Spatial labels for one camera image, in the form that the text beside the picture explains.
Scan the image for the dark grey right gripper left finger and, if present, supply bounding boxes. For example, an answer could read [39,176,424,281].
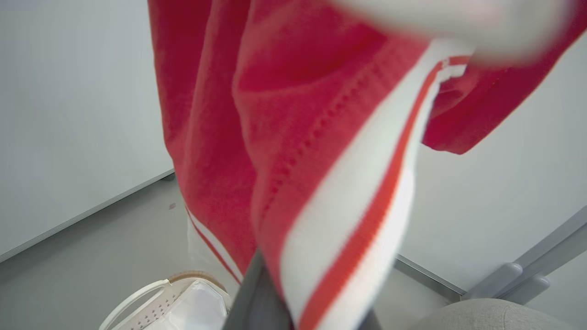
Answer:
[223,250,294,330]

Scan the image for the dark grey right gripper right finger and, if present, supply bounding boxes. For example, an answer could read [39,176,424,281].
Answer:
[358,310,383,330]

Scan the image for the red shorts with white stripes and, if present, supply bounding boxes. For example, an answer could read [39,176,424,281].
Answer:
[147,0,587,330]

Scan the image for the white basket liner bag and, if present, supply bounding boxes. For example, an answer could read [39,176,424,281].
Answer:
[146,280,230,330]

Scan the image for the white plastic laundry basket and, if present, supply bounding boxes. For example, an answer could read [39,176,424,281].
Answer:
[99,270,232,330]

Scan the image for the grey fabric sofa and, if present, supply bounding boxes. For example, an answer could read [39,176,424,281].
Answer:
[407,298,579,330]

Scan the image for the grey partition foot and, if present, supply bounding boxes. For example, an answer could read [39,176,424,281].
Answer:
[500,274,551,306]
[461,262,524,301]

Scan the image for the grey metal partition bottom rail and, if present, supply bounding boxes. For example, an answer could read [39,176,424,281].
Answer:
[394,254,466,303]

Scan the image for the grey metal partition post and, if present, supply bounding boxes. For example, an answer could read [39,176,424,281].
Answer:
[516,205,587,275]

